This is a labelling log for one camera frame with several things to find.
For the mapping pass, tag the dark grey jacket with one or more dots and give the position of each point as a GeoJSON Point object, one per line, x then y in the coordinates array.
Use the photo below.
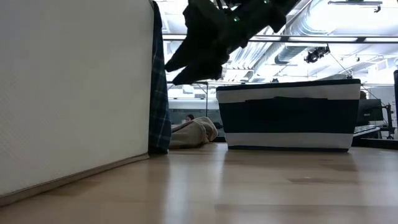
{"type": "Point", "coordinates": [199, 46]}

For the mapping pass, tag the blue plaid shirt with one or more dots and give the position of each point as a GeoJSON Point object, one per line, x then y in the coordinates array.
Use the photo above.
{"type": "Point", "coordinates": [159, 102]}

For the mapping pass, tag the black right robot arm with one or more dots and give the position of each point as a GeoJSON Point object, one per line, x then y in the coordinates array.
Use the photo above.
{"type": "Point", "coordinates": [284, 12]}

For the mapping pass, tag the black overhead crossbar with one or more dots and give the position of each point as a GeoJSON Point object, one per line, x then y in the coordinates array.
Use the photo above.
{"type": "Point", "coordinates": [311, 39]}

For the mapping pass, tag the navy white striped fabric bin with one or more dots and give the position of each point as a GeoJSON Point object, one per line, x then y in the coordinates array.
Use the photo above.
{"type": "Point", "coordinates": [289, 116]}

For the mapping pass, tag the person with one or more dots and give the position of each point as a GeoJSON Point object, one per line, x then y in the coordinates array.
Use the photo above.
{"type": "Point", "coordinates": [189, 117]}

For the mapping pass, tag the beige khaki trousers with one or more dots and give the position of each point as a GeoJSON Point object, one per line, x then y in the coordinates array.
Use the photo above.
{"type": "Point", "coordinates": [192, 133]}

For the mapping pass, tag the black monitor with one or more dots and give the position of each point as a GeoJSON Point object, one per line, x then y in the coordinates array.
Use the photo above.
{"type": "Point", "coordinates": [370, 112]}

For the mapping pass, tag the white keyboard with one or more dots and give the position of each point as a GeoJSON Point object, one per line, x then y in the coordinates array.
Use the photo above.
{"type": "Point", "coordinates": [367, 130]}

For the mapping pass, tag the beige fabric storage box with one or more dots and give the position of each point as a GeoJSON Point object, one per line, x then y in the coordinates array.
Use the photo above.
{"type": "Point", "coordinates": [71, 93]}

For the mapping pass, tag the black overhead camera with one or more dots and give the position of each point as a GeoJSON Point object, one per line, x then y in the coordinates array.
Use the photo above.
{"type": "Point", "coordinates": [315, 54]}

